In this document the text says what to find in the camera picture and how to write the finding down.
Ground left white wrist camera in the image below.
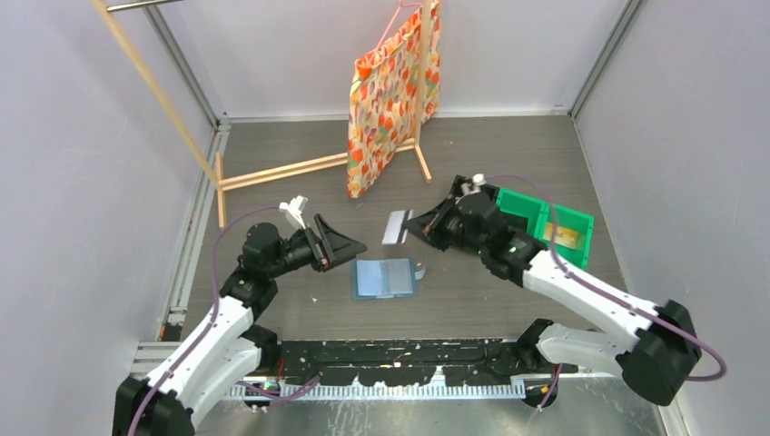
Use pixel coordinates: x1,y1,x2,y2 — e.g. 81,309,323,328
279,195,308,230

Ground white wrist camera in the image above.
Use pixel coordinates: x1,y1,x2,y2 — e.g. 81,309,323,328
459,173,487,196
279,195,308,230

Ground floral orange fabric bag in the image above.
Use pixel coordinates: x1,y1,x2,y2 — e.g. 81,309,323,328
347,1,441,198

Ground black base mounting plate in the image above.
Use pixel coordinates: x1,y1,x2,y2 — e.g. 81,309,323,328
250,339,554,387

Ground gold card in bin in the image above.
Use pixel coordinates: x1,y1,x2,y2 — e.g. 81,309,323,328
543,223,581,249

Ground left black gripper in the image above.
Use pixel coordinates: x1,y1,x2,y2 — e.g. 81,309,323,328
267,214,365,279

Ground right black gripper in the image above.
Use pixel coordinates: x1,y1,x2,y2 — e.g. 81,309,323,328
403,195,487,255

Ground green plastic bin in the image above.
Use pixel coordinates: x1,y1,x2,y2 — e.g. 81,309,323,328
496,189,595,270

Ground blue leather card holder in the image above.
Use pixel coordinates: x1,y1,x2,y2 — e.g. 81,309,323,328
351,258,426,301

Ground black plastic bin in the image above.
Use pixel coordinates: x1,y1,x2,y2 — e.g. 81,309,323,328
449,173,500,202

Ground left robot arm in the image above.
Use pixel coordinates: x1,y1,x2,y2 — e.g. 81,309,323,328
112,214,367,435

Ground wooden clothes rack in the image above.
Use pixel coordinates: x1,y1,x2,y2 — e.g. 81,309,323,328
92,1,434,228

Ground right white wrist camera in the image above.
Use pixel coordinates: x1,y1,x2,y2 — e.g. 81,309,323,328
459,173,487,196

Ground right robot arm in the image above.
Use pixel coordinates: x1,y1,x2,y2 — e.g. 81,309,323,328
403,193,702,406

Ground aluminium frame rail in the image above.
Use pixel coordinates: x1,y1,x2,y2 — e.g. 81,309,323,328
129,336,675,383

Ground white card with stripe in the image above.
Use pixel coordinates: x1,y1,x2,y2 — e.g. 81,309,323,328
381,209,413,245

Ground pink clothes hanger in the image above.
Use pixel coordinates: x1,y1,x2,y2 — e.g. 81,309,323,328
375,0,422,49

